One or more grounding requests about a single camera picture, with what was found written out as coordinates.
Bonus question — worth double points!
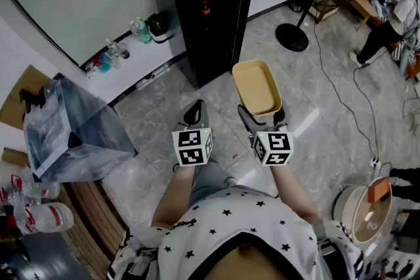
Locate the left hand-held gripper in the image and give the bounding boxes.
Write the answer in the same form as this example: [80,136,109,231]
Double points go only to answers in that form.
[171,99,215,168]

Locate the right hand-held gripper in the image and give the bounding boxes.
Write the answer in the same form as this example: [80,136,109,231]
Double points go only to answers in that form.
[237,104,295,167]

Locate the tan rectangular tray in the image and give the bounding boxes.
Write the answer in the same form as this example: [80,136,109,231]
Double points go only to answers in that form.
[232,59,283,117]

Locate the black mini fridge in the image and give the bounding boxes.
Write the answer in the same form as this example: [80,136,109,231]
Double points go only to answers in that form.
[146,0,256,90]

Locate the person's right forearm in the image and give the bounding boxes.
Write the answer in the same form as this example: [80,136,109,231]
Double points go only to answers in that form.
[270,163,321,224]

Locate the person's left forearm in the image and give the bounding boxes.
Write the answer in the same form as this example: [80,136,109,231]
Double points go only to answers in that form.
[150,163,198,229]

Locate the clear glass jar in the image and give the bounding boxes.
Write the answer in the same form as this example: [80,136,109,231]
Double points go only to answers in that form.
[116,42,131,60]

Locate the black bag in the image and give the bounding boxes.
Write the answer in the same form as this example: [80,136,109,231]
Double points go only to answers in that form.
[146,11,175,43]

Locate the green plastic bottle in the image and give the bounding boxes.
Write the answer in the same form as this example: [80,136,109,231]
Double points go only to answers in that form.
[135,16,154,45]

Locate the clear plastic bottle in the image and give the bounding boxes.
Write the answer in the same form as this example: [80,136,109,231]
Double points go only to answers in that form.
[105,38,123,70]

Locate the blue plastic cup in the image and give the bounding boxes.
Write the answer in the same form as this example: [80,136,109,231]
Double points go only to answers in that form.
[97,54,113,73]

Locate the red-label cola bottle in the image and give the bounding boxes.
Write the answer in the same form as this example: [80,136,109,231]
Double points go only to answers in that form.
[200,0,211,32]

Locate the grey marbled cube table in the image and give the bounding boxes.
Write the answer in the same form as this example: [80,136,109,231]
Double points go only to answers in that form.
[22,72,138,183]

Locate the white star-print shirt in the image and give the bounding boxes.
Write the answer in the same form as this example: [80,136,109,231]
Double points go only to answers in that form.
[108,185,365,280]

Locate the brown wooden block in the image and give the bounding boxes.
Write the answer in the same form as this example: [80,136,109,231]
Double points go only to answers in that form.
[367,177,393,204]

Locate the round white appliance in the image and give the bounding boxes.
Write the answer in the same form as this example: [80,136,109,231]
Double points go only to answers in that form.
[333,176,394,245]

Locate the wooden slat platform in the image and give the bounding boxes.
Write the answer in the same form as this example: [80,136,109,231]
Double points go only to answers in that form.
[62,180,132,275]

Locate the wooden bench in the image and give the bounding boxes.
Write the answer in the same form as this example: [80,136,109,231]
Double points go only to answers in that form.
[337,0,385,31]

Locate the black stand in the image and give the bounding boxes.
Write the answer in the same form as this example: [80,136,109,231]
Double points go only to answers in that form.
[19,85,55,114]

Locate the large red-label water bottle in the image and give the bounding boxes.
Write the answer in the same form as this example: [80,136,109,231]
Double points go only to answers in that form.
[0,173,62,205]
[12,201,75,235]

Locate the brown cardboard sheet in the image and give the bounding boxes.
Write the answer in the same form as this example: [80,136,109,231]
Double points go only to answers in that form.
[0,64,53,129]

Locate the black floor cable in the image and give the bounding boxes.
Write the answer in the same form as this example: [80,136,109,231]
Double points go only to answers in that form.
[313,19,381,161]

